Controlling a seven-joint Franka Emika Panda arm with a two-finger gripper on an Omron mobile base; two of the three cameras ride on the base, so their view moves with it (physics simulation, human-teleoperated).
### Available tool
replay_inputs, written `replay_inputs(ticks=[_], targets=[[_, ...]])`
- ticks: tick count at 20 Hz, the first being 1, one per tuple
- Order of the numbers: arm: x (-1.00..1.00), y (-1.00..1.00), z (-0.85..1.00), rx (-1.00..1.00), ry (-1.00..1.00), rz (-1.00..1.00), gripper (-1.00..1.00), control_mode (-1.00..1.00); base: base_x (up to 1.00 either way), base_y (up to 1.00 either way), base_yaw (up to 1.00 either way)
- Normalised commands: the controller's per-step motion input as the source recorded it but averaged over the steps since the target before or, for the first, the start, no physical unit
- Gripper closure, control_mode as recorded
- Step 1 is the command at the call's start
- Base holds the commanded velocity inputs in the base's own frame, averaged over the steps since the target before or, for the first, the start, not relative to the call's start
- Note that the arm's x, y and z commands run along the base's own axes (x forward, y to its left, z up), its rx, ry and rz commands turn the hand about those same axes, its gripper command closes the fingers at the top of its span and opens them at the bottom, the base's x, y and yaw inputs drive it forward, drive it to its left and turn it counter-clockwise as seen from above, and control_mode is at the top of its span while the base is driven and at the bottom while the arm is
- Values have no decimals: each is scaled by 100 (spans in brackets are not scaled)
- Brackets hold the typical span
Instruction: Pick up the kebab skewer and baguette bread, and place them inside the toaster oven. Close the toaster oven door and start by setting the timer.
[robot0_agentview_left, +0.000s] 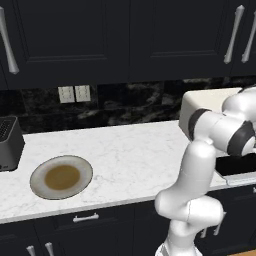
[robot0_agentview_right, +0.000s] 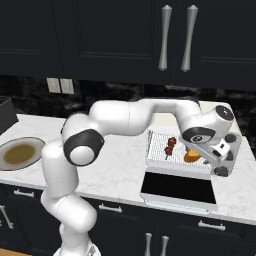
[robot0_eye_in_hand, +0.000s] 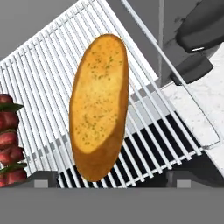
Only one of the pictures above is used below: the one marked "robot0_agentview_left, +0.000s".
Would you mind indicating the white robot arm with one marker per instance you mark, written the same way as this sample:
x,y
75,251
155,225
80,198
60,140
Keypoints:
x,y
196,173

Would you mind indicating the black lower cupboard door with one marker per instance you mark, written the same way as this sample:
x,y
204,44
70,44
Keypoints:
x,y
146,233
238,216
13,245
100,245

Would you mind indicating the dark grey toaster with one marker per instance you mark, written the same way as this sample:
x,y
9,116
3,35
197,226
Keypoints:
x,y
9,143

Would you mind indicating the grey plate with brown centre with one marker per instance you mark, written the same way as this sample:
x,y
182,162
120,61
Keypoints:
x,y
61,177

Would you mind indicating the black drawer front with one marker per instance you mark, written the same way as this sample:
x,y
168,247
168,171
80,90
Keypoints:
x,y
100,216

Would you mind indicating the white wall socket plate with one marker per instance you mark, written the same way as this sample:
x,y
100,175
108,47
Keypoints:
x,y
66,94
82,93

